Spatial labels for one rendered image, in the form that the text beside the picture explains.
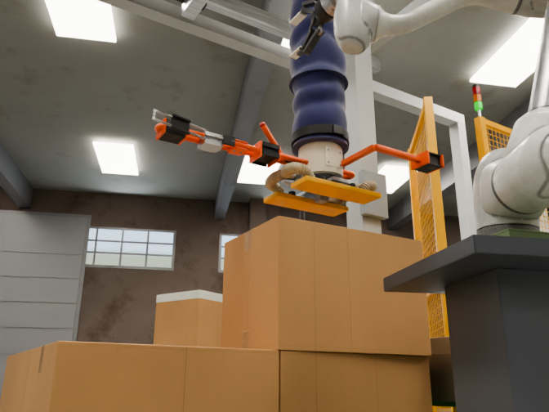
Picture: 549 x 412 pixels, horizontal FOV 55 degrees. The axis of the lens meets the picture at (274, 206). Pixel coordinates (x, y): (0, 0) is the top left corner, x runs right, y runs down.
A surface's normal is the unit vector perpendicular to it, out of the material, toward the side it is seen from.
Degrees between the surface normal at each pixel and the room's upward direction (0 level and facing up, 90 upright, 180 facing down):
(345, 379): 90
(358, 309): 90
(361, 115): 90
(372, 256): 90
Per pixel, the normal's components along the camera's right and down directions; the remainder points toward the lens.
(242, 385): 0.52, -0.26
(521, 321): 0.18, -0.31
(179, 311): -0.58, -0.26
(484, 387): -0.98, -0.07
